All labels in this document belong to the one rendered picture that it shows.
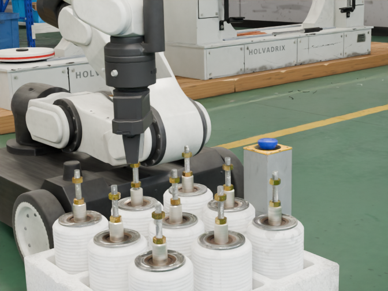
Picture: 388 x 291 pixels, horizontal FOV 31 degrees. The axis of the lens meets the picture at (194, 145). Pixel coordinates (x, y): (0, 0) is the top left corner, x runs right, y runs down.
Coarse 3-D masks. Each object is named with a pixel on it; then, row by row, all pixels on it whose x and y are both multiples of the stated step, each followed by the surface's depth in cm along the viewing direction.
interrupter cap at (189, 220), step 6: (168, 216) 119; (186, 216) 119; (192, 216) 118; (162, 222) 116; (168, 222) 117; (186, 222) 115; (192, 222) 115; (168, 228) 114; (174, 228) 113; (180, 228) 113
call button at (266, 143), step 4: (260, 140) 138; (264, 140) 138; (268, 140) 137; (272, 140) 137; (276, 140) 138; (260, 144) 137; (264, 144) 137; (268, 144) 136; (272, 144) 136; (276, 144) 137; (264, 148) 137; (268, 148) 137
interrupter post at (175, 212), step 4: (180, 204) 116; (172, 208) 115; (176, 208) 115; (180, 208) 116; (172, 212) 116; (176, 212) 116; (180, 212) 116; (172, 216) 116; (176, 216) 116; (180, 216) 116; (172, 220) 116; (176, 220) 116; (180, 220) 116
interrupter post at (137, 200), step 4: (132, 188) 126; (140, 188) 125; (132, 192) 125; (136, 192) 124; (140, 192) 125; (132, 196) 125; (136, 196) 125; (140, 196) 125; (132, 200) 125; (136, 200) 125; (140, 200) 125; (132, 204) 125; (136, 204) 125; (140, 204) 125
